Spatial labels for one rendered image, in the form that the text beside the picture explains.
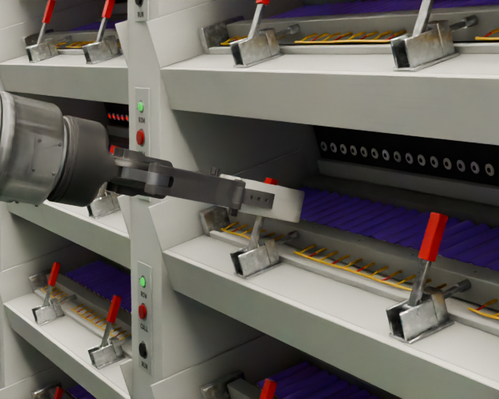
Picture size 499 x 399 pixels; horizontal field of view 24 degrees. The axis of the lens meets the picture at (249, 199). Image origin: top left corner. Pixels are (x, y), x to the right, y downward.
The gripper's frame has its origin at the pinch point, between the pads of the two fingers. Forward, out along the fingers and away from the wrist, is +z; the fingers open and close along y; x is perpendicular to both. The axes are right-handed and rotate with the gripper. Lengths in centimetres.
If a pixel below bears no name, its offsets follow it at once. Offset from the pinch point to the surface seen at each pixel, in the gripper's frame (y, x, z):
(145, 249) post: -22.7, -8.5, -0.9
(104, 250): -39.6, -10.9, 0.7
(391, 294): 19.6, -5.0, 3.0
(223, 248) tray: -10.5, -5.9, 2.5
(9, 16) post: -88, 19, -5
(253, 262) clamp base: 1.0, -5.9, 0.2
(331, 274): 10.1, -5.0, 3.1
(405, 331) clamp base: 27.6, -6.7, -0.7
